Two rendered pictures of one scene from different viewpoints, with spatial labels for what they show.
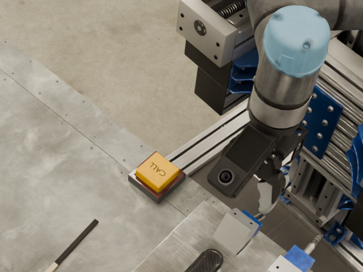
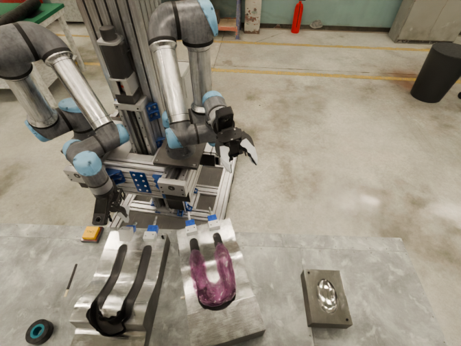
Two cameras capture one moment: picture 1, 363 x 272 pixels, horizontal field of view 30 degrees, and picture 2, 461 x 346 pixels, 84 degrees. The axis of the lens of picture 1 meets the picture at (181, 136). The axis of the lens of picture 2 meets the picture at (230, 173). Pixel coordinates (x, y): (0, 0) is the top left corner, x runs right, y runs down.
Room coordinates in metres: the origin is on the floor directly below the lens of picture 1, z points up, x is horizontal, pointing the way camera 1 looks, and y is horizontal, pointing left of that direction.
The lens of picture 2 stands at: (-0.15, -0.20, 1.94)
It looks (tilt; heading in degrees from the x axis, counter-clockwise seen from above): 48 degrees down; 327
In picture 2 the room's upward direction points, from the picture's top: straight up
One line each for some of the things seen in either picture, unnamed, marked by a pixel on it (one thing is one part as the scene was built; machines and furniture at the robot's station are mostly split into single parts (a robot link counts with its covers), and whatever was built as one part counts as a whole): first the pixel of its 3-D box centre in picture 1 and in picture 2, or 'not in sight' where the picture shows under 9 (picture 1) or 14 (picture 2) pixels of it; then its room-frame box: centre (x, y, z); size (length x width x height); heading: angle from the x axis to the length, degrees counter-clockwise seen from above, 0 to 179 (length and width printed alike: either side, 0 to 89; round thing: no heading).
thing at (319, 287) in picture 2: not in sight; (324, 297); (-0.09, -0.68, 0.84); 0.20 x 0.15 x 0.07; 145
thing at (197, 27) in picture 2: not in sight; (200, 76); (0.77, -0.64, 1.41); 0.15 x 0.12 x 0.55; 74
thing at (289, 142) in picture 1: (271, 133); (108, 195); (0.60, -0.13, 1.15); 0.09 x 0.08 x 0.12; 145
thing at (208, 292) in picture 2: not in sight; (212, 270); (0.23, -0.35, 0.90); 0.26 x 0.18 x 0.08; 162
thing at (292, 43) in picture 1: (290, 55); (90, 168); (0.60, -0.12, 1.31); 0.09 x 0.08 x 0.11; 12
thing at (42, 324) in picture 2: not in sight; (40, 331); (0.41, 0.30, 0.82); 0.08 x 0.08 x 0.04
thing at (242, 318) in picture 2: not in sight; (215, 274); (0.22, -0.36, 0.86); 0.50 x 0.26 x 0.11; 162
